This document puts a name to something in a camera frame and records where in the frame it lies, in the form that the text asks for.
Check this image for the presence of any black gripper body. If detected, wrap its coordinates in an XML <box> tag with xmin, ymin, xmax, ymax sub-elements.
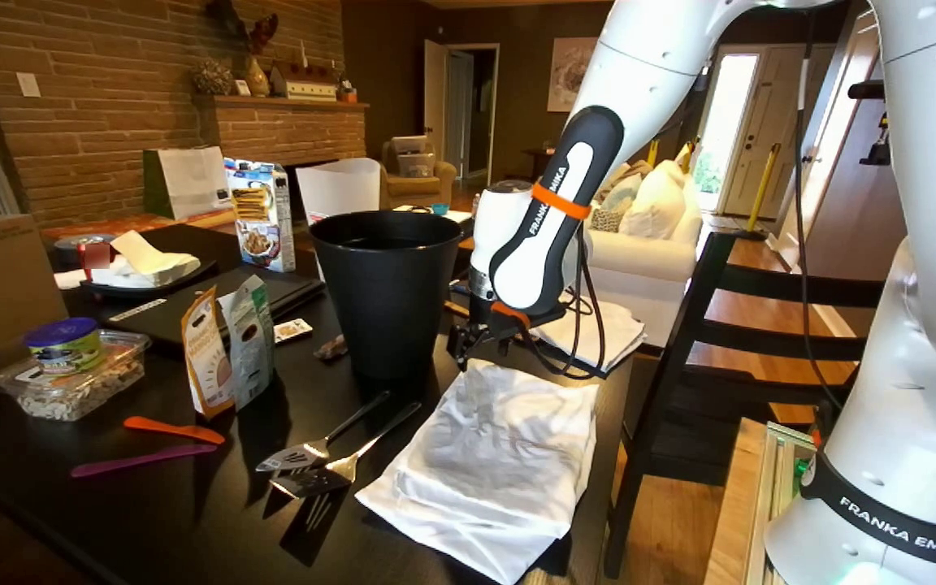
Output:
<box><xmin>453</xmin><ymin>273</ymin><xmax>544</xmax><ymax>352</ymax></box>

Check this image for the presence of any large white towel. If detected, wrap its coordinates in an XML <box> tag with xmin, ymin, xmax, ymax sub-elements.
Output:
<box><xmin>351</xmin><ymin>354</ymin><xmax>602</xmax><ymax>585</ymax></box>

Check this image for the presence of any small folded white towel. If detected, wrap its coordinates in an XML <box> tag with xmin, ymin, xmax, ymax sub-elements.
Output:
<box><xmin>536</xmin><ymin>296</ymin><xmax>650</xmax><ymax>380</ymax></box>

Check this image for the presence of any black plastic waste bin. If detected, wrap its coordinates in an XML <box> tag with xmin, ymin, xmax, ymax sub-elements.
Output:
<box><xmin>305</xmin><ymin>209</ymin><xmax>470</xmax><ymax>400</ymax></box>

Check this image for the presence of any small dark object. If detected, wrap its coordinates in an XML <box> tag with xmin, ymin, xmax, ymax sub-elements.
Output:
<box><xmin>316</xmin><ymin>334</ymin><xmax>351</xmax><ymax>367</ymax></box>

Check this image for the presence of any tan armchair with box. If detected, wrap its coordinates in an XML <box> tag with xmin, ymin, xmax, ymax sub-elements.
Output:
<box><xmin>380</xmin><ymin>129</ymin><xmax>458</xmax><ymax>210</ymax></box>

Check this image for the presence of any white sofa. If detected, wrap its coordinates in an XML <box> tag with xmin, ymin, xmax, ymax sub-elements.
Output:
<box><xmin>580</xmin><ymin>159</ymin><xmax>707</xmax><ymax>352</ymax></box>

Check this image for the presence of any teal sofa cushion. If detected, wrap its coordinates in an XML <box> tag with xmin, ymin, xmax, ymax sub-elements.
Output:
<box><xmin>592</xmin><ymin>172</ymin><xmax>644</xmax><ymax>234</ymax></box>

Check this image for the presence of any small white card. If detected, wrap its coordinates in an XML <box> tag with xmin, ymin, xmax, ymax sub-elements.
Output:
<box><xmin>269</xmin><ymin>315</ymin><xmax>316</xmax><ymax>347</ymax></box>

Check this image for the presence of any white covered chair back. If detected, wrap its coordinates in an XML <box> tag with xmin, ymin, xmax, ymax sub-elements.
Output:
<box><xmin>139</xmin><ymin>142</ymin><xmax>233</xmax><ymax>223</ymax></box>
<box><xmin>293</xmin><ymin>155</ymin><xmax>388</xmax><ymax>228</ymax></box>

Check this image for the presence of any white sofa cushion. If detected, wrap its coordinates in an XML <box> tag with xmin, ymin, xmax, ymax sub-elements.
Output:
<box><xmin>618</xmin><ymin>159</ymin><xmax>689</xmax><ymax>244</ymax></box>

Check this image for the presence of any green and white snack bag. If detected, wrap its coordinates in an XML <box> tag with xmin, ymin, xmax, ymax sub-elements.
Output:
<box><xmin>219</xmin><ymin>273</ymin><xmax>279</xmax><ymax>412</ymax></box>

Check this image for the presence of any brown and white snack bag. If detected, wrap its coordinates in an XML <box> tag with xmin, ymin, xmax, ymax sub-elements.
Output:
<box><xmin>175</xmin><ymin>287</ymin><xmax>238</xmax><ymax>421</ymax></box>

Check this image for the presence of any brick fireplace mantel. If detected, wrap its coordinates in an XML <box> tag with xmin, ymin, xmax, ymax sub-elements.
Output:
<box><xmin>211</xmin><ymin>95</ymin><xmax>370</xmax><ymax>169</ymax></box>

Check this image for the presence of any wooden crate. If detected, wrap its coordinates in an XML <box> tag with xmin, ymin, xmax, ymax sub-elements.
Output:
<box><xmin>707</xmin><ymin>416</ymin><xmax>824</xmax><ymax>585</ymax></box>

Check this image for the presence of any orange plastic utensil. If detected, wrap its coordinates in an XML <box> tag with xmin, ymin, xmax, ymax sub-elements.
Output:
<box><xmin>121</xmin><ymin>412</ymin><xmax>230</xmax><ymax>448</ymax></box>

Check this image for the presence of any yellow stick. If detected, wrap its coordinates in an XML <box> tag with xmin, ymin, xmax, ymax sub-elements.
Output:
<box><xmin>744</xmin><ymin>142</ymin><xmax>787</xmax><ymax>234</ymax></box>

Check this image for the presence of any folded white cloth stack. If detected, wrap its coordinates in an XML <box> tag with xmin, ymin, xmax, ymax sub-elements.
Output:
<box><xmin>89</xmin><ymin>228</ymin><xmax>204</xmax><ymax>291</ymax></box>

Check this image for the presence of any vase with dried flowers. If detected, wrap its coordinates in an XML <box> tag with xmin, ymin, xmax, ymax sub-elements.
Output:
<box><xmin>202</xmin><ymin>0</ymin><xmax>282</xmax><ymax>100</ymax></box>

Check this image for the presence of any red mug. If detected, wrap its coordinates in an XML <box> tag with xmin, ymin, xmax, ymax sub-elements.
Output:
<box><xmin>74</xmin><ymin>238</ymin><xmax>121</xmax><ymax>287</ymax></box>

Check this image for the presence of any white door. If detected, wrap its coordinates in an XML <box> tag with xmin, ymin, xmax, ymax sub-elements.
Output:
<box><xmin>774</xmin><ymin>0</ymin><xmax>889</xmax><ymax>271</ymax></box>

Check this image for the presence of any clear plastic food container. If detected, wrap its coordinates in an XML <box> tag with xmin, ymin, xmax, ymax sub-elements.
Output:
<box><xmin>0</xmin><ymin>329</ymin><xmax>152</xmax><ymax>421</ymax></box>

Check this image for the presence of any jar with purple lid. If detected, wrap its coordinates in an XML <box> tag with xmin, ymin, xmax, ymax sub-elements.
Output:
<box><xmin>22</xmin><ymin>315</ymin><xmax>108</xmax><ymax>376</ymax></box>

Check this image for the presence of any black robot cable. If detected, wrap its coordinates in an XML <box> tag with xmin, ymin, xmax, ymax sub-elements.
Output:
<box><xmin>529</xmin><ymin>231</ymin><xmax>616</xmax><ymax>382</ymax></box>

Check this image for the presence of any orange strap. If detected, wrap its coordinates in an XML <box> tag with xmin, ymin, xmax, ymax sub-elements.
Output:
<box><xmin>526</xmin><ymin>183</ymin><xmax>596</xmax><ymax>223</ymax></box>

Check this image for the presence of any framed wall picture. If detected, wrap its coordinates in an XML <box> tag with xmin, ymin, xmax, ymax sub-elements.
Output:
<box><xmin>548</xmin><ymin>31</ymin><xmax>602</xmax><ymax>114</ymax></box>

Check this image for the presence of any black camera on stand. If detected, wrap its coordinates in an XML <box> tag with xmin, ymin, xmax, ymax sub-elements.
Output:
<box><xmin>844</xmin><ymin>75</ymin><xmax>890</xmax><ymax>169</ymax></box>

